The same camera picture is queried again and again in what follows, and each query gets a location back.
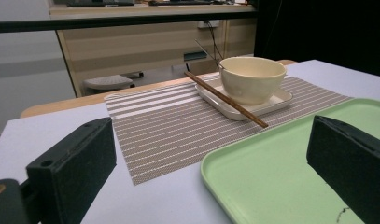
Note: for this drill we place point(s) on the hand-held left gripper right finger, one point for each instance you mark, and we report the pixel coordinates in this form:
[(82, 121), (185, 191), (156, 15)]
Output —
[(352, 161)]

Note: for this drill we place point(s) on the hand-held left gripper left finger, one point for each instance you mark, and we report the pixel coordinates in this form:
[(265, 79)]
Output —
[(69, 168)]

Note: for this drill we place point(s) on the green plastic tray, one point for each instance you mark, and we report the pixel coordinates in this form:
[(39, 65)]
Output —
[(271, 180)]

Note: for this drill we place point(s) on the white square plate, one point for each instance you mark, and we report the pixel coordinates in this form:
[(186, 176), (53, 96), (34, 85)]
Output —
[(273, 102)]

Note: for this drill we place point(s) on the cream ceramic bowl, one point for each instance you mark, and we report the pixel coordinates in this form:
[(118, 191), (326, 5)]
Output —
[(253, 87)]

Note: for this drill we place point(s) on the brown wooden chopstick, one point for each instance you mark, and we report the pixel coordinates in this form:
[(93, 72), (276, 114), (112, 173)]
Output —
[(228, 100)]

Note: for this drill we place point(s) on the wooden table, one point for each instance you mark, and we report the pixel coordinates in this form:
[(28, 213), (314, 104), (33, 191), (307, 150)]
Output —
[(69, 102)]

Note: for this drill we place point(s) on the grey round stool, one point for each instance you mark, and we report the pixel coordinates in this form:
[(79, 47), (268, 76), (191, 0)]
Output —
[(108, 82)]

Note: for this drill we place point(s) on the white partition panel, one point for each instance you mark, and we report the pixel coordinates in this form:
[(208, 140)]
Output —
[(22, 77)]

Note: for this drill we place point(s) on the striped woven placemat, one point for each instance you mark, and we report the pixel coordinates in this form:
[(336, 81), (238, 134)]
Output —
[(166, 133)]

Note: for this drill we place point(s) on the black curtain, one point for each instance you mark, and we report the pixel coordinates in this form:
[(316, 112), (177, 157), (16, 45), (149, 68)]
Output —
[(318, 31)]

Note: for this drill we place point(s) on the light wooden desk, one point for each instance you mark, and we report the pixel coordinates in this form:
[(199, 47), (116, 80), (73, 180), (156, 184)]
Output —
[(131, 40)]

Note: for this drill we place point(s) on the black keyboard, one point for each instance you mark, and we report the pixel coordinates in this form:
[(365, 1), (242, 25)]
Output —
[(100, 3), (181, 2)]

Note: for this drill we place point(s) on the black frame bar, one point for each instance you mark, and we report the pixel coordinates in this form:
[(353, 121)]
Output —
[(85, 23)]

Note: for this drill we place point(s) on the dark rectangular desk bracket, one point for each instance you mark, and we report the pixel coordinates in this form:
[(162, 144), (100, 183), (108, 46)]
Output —
[(195, 56)]

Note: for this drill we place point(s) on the white wall outlet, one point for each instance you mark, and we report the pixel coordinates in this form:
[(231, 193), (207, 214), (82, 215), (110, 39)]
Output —
[(206, 24)]

